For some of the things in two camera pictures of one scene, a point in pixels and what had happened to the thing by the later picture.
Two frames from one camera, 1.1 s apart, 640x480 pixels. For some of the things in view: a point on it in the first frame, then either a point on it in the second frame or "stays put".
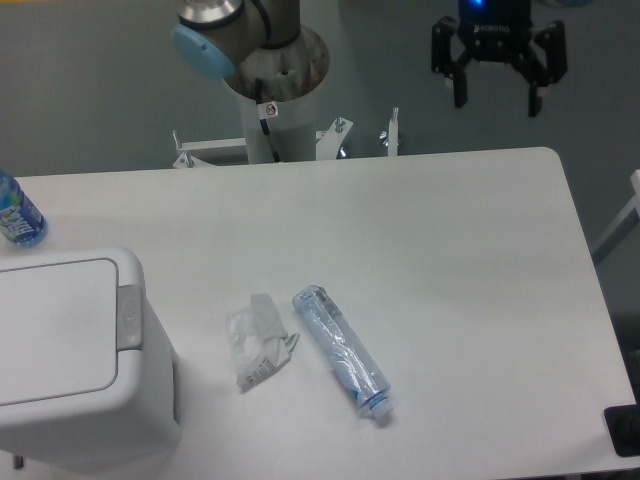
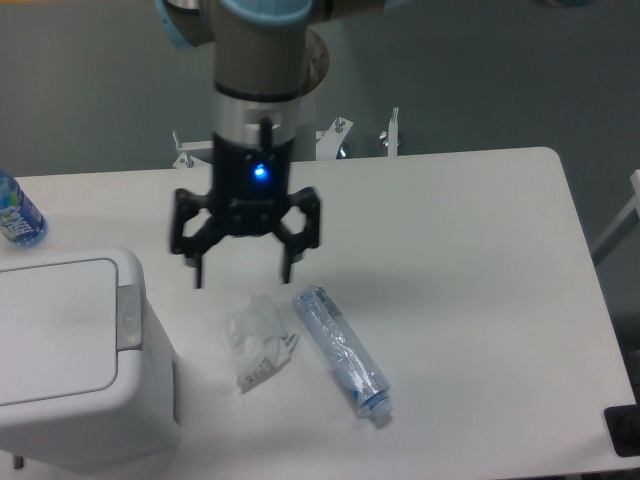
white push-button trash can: (89, 378) stays put
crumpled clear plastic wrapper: (258, 341) stays put
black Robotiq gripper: (497, 30) to (249, 195)
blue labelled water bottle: (21, 221) stays put
